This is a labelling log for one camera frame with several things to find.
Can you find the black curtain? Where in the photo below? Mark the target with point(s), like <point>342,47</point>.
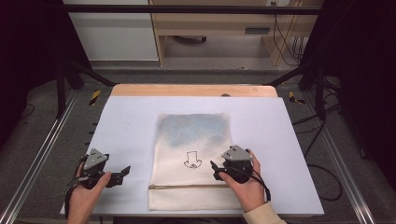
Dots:
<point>364,62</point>
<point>28,46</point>

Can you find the black horizontal bar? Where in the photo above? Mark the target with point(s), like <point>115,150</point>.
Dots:
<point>186,9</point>

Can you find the cream mesh zipper bag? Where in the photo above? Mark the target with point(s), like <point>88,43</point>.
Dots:
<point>186,146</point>

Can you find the yellow black tape strip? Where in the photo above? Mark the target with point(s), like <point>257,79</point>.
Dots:
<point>294,98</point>
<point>95,97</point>

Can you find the light wooden desk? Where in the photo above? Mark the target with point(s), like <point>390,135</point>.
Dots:
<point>211,21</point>

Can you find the white cabinet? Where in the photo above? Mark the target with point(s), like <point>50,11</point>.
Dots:
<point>115,34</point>

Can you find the wooden table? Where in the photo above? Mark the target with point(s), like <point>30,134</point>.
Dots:
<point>174,90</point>

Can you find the person's right hand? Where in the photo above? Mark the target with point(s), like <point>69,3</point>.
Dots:
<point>249,193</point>

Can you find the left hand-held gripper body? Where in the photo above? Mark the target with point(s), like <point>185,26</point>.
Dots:
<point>95,160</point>

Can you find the white foam mat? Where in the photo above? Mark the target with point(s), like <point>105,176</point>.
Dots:
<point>124,124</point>

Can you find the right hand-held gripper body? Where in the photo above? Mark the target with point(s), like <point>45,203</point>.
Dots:
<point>238,161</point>

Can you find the aluminium rail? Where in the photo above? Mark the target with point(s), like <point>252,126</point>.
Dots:
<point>37,155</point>
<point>339,155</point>

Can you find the person's left hand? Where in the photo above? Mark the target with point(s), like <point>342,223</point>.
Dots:
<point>82,199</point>

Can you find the black metal stand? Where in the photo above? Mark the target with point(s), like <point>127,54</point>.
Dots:
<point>320,93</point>
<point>60,93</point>

